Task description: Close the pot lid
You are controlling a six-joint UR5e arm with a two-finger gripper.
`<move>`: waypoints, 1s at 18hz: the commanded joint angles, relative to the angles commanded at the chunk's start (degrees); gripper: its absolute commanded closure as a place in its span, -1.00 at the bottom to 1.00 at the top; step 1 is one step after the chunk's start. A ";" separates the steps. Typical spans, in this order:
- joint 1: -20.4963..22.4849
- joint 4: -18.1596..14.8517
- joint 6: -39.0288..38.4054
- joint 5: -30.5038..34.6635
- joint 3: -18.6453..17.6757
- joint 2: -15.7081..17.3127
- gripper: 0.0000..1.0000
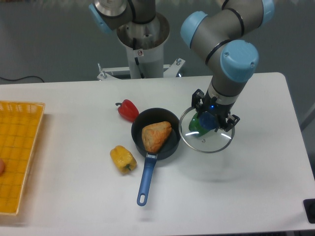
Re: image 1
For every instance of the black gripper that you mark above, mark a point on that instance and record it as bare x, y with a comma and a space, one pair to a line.
211, 111

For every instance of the glass pot lid blue knob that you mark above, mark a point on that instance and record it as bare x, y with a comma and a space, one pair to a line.
211, 142

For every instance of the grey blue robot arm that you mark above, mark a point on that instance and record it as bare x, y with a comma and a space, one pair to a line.
217, 40

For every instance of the green bell pepper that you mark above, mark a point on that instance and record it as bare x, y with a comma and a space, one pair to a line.
200, 125

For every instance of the triangular bread pastry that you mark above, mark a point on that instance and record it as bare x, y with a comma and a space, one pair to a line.
155, 135

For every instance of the red bell pepper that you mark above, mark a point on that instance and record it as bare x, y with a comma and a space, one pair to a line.
127, 110

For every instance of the yellow bell pepper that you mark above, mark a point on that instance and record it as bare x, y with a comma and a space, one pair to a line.
123, 159

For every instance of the black device at table edge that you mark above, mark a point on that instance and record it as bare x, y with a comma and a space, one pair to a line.
309, 205

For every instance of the yellow woven basket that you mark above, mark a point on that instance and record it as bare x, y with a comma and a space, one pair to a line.
19, 126

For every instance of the dark pot blue handle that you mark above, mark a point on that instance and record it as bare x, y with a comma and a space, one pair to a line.
147, 117

